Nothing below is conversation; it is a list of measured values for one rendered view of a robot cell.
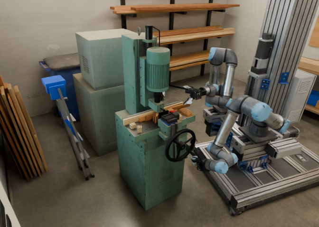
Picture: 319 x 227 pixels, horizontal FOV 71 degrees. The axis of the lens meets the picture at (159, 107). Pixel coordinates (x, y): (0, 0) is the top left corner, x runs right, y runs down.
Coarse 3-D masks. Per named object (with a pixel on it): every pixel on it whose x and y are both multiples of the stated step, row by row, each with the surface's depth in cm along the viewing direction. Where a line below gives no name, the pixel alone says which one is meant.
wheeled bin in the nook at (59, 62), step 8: (56, 56) 318; (64, 56) 317; (72, 56) 317; (40, 64) 300; (48, 64) 293; (56, 64) 287; (64, 64) 290; (72, 64) 293; (56, 72) 287; (64, 72) 293; (72, 72) 299; (80, 72) 306; (72, 80) 305; (72, 88) 310; (72, 96) 316; (56, 104) 349; (72, 104) 322; (56, 112) 351; (72, 112) 328
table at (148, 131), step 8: (152, 120) 184; (184, 120) 187; (192, 120) 193; (128, 128) 173; (136, 128) 173; (144, 128) 173; (152, 128) 173; (136, 136) 164; (144, 136) 169; (152, 136) 174; (160, 136) 174; (168, 136) 170
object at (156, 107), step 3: (150, 99) 188; (153, 99) 188; (150, 102) 186; (153, 102) 183; (150, 105) 188; (153, 105) 183; (156, 105) 179; (159, 105) 180; (162, 105) 182; (153, 108) 185; (156, 108) 180; (159, 108) 181; (162, 108) 183; (156, 111) 182; (159, 111) 183
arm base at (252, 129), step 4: (252, 124) 184; (256, 124) 179; (252, 128) 183; (256, 128) 180; (260, 128) 178; (264, 128) 178; (252, 132) 182; (256, 132) 180; (260, 132) 179; (264, 132) 179; (256, 136) 181; (260, 136) 180; (264, 136) 180
